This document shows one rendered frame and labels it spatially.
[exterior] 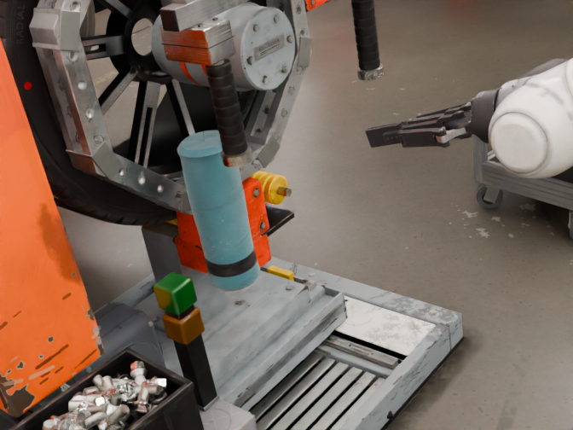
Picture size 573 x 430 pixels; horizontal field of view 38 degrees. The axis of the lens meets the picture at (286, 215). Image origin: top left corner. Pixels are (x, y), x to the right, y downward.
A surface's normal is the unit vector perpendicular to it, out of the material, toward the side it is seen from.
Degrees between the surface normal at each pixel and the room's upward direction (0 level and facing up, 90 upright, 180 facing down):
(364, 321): 0
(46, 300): 90
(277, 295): 0
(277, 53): 90
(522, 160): 82
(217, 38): 90
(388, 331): 0
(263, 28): 90
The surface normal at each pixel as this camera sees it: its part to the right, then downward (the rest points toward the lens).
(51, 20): -0.55, -0.29
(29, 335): 0.76, 0.20
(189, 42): -0.62, 0.46
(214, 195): 0.10, 0.46
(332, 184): -0.16, -0.87
